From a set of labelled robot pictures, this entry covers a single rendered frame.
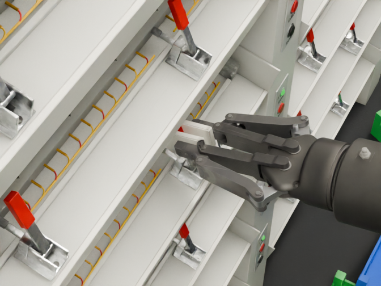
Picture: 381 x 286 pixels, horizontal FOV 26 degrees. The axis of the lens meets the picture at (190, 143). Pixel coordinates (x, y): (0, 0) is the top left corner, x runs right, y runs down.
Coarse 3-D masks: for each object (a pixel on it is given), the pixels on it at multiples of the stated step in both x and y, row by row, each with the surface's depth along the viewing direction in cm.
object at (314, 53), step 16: (336, 0) 151; (352, 0) 152; (320, 16) 147; (336, 16) 149; (352, 16) 150; (320, 32) 146; (336, 32) 147; (304, 48) 140; (320, 48) 144; (336, 48) 145; (304, 64) 141; (320, 64) 140; (304, 80) 140; (304, 96) 138; (288, 112) 136
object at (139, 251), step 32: (256, 64) 109; (224, 96) 110; (256, 96) 112; (160, 160) 103; (160, 192) 101; (192, 192) 102; (160, 224) 99; (96, 256) 95; (128, 256) 96; (160, 256) 97
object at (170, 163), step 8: (224, 88) 110; (216, 96) 109; (208, 112) 108; (168, 168) 102; (160, 176) 101; (152, 192) 100; (144, 200) 99; (136, 208) 98; (136, 216) 98; (128, 224) 97; (120, 232) 96; (112, 248) 95; (104, 256) 94; (96, 272) 93; (88, 280) 92
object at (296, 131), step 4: (296, 124) 93; (308, 124) 94; (296, 128) 93; (300, 128) 94; (304, 128) 93; (308, 128) 93; (292, 132) 93; (296, 132) 93; (300, 132) 93; (304, 132) 93; (308, 132) 93; (292, 136) 94
